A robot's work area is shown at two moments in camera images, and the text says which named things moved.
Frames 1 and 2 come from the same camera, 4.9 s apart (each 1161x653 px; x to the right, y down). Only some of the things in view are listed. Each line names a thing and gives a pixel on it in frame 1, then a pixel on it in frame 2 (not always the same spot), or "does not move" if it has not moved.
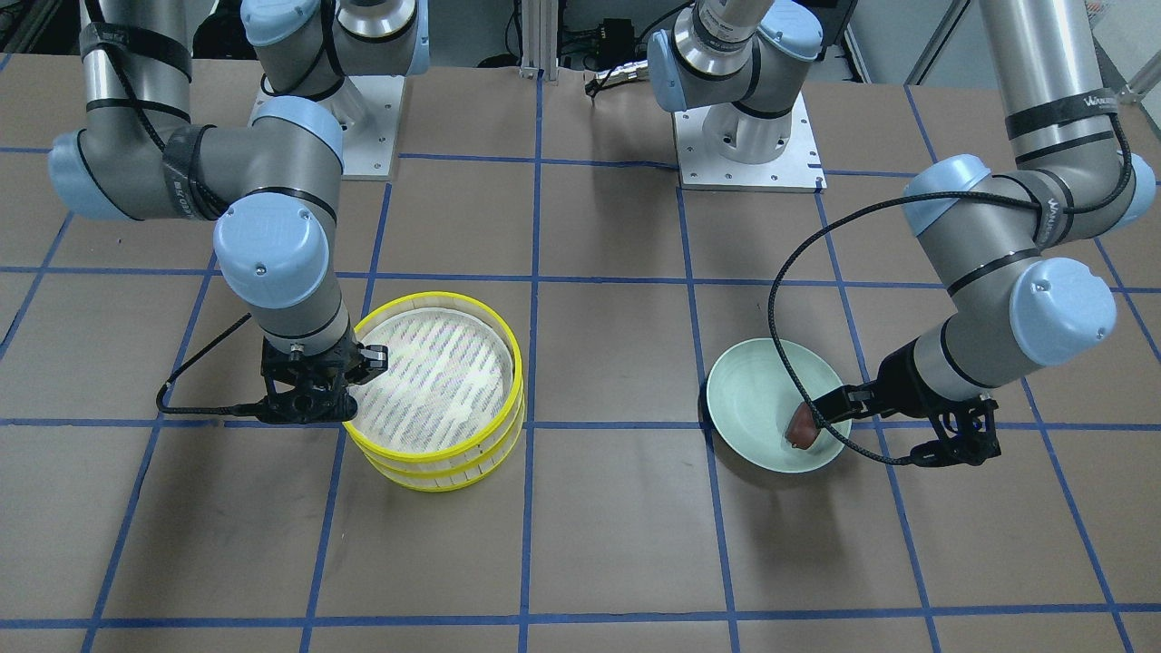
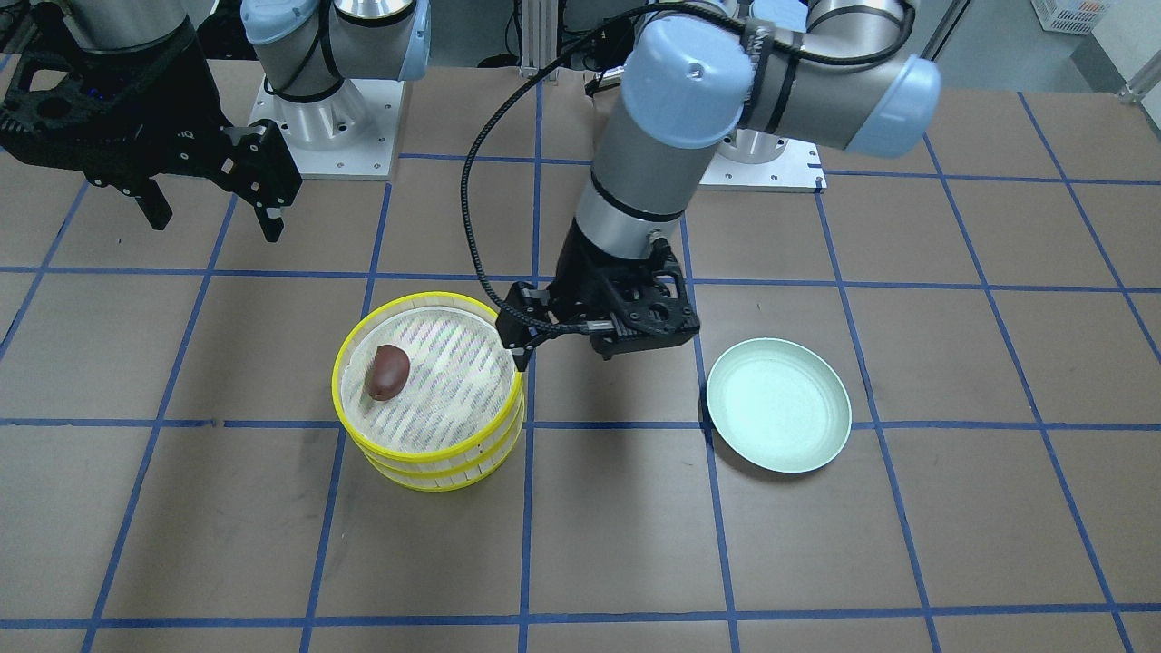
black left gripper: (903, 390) → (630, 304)
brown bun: (803, 428) → (389, 372)
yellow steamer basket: (447, 413) does not move
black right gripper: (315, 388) → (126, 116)
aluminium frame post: (539, 39) does not move
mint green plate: (751, 389) does not move
